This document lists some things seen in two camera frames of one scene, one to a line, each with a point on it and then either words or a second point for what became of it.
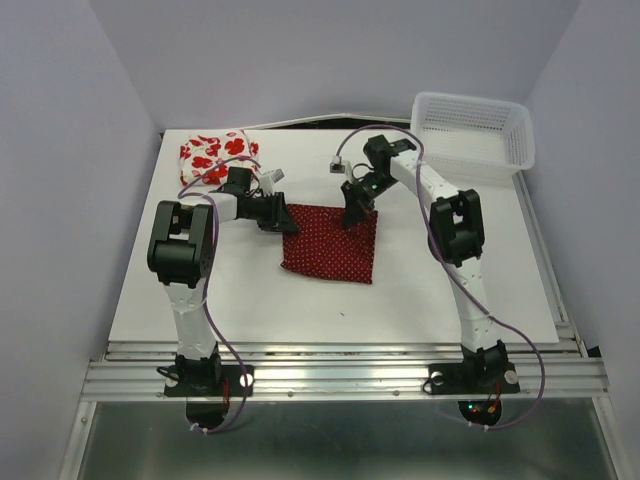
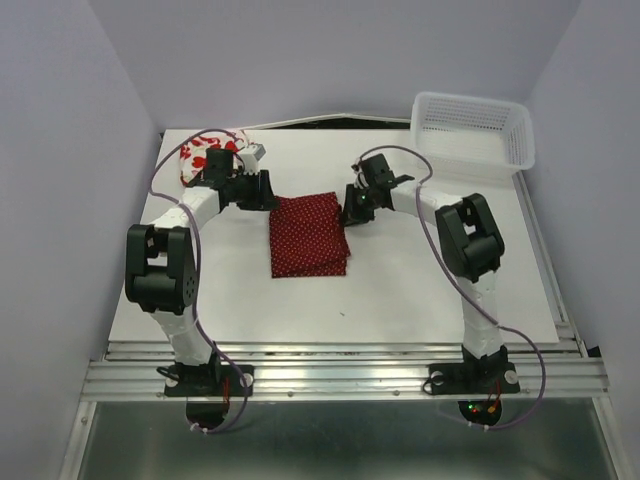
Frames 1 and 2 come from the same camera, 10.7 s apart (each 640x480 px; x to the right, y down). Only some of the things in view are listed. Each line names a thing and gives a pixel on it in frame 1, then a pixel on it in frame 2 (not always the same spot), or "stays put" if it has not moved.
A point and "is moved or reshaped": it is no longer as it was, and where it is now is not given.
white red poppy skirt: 206,159 stays put
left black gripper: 276,203 → 262,197
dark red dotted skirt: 323,245 is moved or reshaped
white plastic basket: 472,135 stays put
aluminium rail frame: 567,371 stays put
